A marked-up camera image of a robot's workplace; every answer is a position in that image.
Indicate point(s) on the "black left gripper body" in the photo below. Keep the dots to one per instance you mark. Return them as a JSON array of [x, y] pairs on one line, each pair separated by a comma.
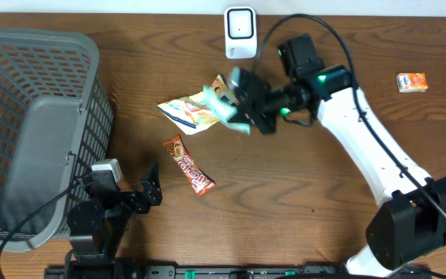
[[131, 201]]

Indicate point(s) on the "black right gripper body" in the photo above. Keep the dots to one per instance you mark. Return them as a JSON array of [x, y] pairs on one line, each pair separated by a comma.
[[265, 110]]

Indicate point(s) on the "light blue wet wipes pack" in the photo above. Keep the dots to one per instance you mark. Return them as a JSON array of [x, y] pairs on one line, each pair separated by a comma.
[[223, 111]]

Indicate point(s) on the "red brown candy bar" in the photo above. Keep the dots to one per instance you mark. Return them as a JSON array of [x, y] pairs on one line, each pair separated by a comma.
[[199, 181]]

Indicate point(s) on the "yellow red snack bag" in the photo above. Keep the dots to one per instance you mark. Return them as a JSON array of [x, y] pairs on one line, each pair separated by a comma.
[[191, 114]]

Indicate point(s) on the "orange white small box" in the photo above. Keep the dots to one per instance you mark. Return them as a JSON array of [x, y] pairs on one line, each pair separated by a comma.
[[411, 82]]

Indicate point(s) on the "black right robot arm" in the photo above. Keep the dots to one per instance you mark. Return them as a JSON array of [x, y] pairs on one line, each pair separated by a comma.
[[411, 220]]

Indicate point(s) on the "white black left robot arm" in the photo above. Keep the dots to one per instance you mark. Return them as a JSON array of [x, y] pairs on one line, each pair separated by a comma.
[[98, 224]]

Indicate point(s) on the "white barcode scanner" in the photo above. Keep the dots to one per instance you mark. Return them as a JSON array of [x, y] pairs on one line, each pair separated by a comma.
[[240, 32]]

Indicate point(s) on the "grey plastic shopping basket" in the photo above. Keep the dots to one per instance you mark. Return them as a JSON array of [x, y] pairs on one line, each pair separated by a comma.
[[55, 122]]

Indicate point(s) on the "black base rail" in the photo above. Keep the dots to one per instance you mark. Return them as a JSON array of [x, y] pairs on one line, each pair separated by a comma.
[[171, 272]]

